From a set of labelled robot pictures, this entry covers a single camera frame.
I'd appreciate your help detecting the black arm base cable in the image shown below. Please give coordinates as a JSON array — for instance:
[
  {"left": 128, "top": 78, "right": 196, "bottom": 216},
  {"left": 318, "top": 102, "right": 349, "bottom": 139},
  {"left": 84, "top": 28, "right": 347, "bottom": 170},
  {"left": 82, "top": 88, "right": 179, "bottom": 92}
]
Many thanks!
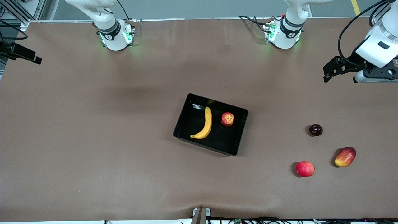
[
  {"left": 238, "top": 14, "right": 282, "bottom": 33},
  {"left": 116, "top": 0, "right": 139, "bottom": 24}
]

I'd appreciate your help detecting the small red yellow apple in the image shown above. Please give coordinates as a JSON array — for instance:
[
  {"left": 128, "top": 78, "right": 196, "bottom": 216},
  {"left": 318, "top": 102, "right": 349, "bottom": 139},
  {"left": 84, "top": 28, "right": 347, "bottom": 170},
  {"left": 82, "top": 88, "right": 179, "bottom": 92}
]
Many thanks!
[{"left": 221, "top": 112, "right": 235, "bottom": 127}]

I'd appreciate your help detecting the metal table edge bracket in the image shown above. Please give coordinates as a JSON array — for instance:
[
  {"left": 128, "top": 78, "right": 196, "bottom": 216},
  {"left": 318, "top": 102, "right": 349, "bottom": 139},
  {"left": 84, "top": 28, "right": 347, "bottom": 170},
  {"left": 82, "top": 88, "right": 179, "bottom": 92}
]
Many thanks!
[{"left": 191, "top": 206, "right": 211, "bottom": 224}]

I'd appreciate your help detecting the brown table cover cloth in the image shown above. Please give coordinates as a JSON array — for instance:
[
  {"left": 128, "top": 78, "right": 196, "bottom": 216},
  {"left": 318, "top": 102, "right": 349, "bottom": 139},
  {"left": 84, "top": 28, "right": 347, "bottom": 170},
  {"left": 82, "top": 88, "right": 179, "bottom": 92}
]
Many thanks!
[{"left": 0, "top": 17, "right": 398, "bottom": 222}]

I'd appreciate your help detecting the black right arm base cable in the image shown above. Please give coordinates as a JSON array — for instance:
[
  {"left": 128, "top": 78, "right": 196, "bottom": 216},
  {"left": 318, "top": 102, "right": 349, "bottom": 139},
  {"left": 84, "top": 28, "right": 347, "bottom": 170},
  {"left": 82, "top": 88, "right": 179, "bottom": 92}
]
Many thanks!
[{"left": 116, "top": 0, "right": 139, "bottom": 24}]

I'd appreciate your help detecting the black rectangular plastic box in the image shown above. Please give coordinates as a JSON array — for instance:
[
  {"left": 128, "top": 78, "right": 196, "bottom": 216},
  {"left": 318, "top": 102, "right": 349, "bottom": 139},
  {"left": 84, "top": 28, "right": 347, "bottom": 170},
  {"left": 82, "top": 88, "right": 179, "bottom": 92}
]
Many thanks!
[{"left": 173, "top": 93, "right": 249, "bottom": 156}]

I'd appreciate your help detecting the dark red plum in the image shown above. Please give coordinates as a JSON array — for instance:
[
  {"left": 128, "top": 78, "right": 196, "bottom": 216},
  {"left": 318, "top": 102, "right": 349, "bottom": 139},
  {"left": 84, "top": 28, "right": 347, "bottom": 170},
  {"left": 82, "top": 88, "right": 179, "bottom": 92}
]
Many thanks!
[{"left": 309, "top": 124, "right": 323, "bottom": 137}]

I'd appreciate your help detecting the red yellow mango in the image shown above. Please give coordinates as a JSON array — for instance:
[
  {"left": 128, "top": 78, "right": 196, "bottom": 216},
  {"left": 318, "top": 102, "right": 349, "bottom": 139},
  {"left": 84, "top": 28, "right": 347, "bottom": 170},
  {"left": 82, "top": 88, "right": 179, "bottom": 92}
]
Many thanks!
[{"left": 334, "top": 147, "right": 357, "bottom": 168}]

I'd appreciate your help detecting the red round apple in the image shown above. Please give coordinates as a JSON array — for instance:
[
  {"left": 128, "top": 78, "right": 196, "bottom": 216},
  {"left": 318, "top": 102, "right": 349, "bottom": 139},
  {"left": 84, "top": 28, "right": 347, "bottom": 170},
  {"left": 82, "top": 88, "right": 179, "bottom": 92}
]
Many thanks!
[{"left": 295, "top": 161, "right": 316, "bottom": 178}]

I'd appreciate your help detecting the aluminium frame with diagonal beams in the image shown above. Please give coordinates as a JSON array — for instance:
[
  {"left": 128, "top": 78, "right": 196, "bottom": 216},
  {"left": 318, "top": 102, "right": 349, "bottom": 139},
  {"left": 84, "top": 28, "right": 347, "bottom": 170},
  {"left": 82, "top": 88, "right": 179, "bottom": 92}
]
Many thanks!
[{"left": 0, "top": 0, "right": 48, "bottom": 31}]

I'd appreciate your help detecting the yellow banana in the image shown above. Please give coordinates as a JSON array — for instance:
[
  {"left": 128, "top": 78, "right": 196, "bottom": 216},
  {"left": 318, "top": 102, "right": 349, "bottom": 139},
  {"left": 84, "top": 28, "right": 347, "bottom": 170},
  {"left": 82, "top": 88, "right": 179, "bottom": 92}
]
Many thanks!
[{"left": 190, "top": 106, "right": 213, "bottom": 140}]

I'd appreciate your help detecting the black left arm base cable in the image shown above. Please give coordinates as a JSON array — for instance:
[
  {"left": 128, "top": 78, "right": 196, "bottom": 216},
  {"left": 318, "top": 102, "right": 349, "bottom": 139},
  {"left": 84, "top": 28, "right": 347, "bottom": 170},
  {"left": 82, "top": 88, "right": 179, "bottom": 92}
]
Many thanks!
[{"left": 238, "top": 14, "right": 282, "bottom": 33}]

